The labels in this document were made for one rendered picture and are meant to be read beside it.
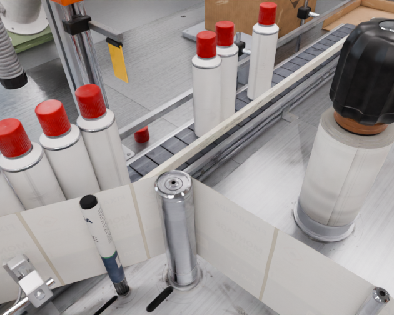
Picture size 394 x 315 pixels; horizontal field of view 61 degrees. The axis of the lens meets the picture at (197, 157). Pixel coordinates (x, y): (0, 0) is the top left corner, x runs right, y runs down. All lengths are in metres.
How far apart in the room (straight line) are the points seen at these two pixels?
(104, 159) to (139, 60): 0.63
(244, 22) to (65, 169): 0.78
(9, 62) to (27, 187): 0.16
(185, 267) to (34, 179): 0.21
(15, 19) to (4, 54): 0.79
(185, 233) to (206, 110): 0.31
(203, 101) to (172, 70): 0.41
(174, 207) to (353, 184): 0.23
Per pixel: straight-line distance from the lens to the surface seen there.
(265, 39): 0.71
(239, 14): 1.10
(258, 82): 0.75
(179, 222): 0.35
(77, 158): 0.46
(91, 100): 0.44
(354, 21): 1.41
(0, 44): 0.49
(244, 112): 0.68
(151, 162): 0.63
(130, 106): 0.87
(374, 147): 0.41
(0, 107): 1.01
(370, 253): 0.55
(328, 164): 0.43
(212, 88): 0.59
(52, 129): 0.44
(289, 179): 0.60
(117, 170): 0.51
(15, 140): 0.43
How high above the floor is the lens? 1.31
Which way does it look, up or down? 43 degrees down
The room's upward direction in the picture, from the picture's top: 2 degrees counter-clockwise
